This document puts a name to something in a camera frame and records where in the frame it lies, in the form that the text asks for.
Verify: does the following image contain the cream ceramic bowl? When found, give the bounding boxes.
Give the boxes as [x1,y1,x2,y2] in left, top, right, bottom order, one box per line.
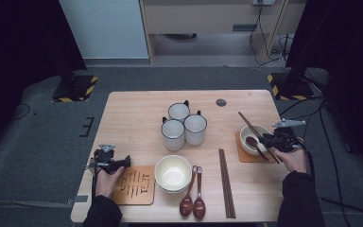
[156,185,190,195]
[154,154,193,192]
[239,123,272,156]

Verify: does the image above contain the person's left hand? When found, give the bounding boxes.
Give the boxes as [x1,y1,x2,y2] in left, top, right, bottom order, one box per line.
[89,165,126,200]

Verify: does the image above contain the bundle of dark chopsticks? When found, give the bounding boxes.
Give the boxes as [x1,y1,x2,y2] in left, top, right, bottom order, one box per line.
[217,148,236,219]

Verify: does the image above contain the black stand with striped base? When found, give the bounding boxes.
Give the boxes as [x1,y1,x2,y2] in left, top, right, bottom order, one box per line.
[51,67,98,103]
[267,53,316,101]

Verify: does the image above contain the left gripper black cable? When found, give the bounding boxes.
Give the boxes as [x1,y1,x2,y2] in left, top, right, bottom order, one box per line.
[90,164,98,202]

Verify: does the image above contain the black curtain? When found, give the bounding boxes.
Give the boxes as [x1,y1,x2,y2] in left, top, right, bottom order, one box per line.
[0,0,88,159]
[285,0,363,178]

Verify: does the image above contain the white mug black rim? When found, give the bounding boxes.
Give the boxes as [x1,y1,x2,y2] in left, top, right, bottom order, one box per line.
[183,110,208,147]
[160,116,186,151]
[167,99,191,124]

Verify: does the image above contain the white power strip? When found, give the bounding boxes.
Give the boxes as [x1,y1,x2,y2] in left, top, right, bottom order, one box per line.
[252,0,276,7]

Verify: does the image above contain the white panel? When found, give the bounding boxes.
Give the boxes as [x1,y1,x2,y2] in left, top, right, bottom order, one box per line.
[58,0,149,60]

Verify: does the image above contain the wooden coaster with cutouts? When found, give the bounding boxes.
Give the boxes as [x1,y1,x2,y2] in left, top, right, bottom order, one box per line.
[112,165,156,206]
[234,131,277,164]

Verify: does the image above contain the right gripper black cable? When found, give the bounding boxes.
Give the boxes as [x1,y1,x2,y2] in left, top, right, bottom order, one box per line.
[301,140,317,190]

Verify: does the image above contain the reddish brown wooden spoon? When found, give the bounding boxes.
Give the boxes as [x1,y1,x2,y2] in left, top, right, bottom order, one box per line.
[192,166,207,220]
[245,135,270,163]
[179,165,199,218]

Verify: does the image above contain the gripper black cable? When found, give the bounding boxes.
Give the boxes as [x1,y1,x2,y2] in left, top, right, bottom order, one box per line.
[301,140,317,190]
[90,164,98,202]

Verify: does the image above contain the black floor cable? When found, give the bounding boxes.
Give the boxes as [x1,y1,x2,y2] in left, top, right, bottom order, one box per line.
[10,103,31,121]
[320,197,363,220]
[318,99,353,227]
[278,94,327,116]

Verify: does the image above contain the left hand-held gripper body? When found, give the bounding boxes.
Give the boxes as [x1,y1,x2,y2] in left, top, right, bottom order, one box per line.
[87,143,120,174]

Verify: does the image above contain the black power strip cable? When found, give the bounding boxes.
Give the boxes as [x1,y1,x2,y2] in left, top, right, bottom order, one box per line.
[249,1,286,66]

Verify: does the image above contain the person's right hand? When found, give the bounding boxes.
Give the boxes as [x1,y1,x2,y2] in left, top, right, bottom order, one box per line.
[268,144,309,174]

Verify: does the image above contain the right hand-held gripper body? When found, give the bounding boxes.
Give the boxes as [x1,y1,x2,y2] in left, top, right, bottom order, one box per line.
[268,117,307,154]

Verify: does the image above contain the light wooden cabinet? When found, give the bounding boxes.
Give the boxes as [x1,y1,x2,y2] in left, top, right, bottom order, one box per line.
[138,0,308,65]

